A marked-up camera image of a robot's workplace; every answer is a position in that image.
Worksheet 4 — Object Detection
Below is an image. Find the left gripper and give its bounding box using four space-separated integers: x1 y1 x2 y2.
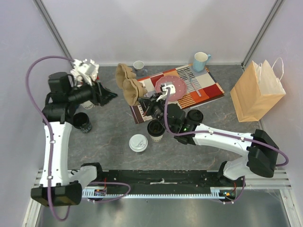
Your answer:
67 74 118 107

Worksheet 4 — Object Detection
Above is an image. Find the cardboard cup carrier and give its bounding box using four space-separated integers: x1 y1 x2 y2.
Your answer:
115 63 147 106

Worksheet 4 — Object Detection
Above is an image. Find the white lid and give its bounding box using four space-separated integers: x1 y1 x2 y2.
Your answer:
129 134 148 152

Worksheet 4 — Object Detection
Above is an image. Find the brown paper bag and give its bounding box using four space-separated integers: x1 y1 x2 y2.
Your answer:
230 60 286 122

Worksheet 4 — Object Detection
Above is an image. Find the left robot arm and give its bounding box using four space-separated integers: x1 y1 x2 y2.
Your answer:
31 72 117 207

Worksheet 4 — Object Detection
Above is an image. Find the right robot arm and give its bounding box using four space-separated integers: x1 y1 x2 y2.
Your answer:
138 94 278 186

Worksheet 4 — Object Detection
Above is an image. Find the white paper cup stack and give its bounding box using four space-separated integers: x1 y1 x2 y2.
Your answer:
81 101 95 110

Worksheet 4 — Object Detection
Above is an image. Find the black plastic cup stack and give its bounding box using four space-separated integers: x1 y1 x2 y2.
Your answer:
72 112 92 133

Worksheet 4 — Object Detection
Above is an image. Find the small grey patterned mug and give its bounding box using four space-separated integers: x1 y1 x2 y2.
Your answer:
133 61 148 77

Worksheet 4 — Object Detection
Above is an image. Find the pink dotted plate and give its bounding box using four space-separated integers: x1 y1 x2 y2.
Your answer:
155 75 187 101

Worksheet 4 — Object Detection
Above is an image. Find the black lid stack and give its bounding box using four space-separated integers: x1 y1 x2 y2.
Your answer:
187 109 204 123

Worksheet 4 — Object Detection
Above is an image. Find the patchwork placemat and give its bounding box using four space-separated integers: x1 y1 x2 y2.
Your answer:
139 64 224 110

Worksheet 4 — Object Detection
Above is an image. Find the light blue mug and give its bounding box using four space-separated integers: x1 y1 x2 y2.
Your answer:
193 52 211 72

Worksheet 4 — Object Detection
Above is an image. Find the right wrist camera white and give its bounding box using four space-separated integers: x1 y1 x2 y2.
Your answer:
155 82 176 102

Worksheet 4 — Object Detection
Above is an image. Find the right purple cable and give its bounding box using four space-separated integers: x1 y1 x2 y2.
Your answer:
163 86 289 205

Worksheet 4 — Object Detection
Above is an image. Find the purple cable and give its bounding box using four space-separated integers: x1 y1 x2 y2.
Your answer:
25 55 132 222
163 86 289 205

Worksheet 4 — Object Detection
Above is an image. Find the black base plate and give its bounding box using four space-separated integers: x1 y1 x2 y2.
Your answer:
94 170 243 194

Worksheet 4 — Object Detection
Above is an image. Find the cable duct rail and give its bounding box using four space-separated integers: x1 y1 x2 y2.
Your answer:
82 186 236 200

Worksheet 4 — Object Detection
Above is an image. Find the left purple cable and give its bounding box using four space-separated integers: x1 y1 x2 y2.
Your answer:
25 55 132 222

